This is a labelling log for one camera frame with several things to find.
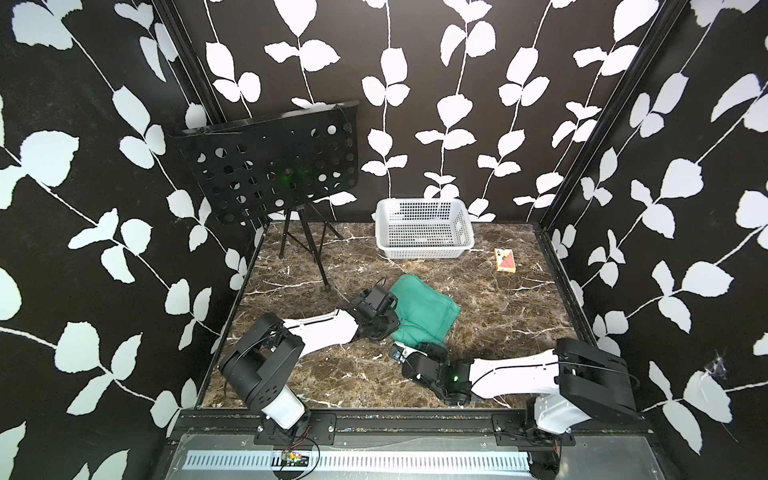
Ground black perforated music stand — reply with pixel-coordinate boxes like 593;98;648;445
172;100;361;289

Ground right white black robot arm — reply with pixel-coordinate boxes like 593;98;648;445
390;338;639;435

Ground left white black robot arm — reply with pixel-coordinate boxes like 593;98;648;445
219;295;400;436

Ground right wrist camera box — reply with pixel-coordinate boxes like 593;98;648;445
389;342;418;364

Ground small orange card box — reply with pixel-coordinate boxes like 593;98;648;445
494;248;517;273

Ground white plastic mesh basket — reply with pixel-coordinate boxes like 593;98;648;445
374;198;475;260

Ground small green circuit board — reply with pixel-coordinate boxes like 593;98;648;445
279;451;311;470

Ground black front mounting rail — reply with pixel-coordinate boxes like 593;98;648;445
170;409;633;451

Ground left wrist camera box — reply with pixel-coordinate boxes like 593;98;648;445
361;284;397;317

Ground green long pants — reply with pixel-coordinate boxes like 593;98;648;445
390;274;461;348

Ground white slotted cable duct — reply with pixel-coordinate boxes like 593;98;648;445
181;450;530;475

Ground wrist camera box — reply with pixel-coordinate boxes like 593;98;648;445
361;284;397;317
389;342;418;364

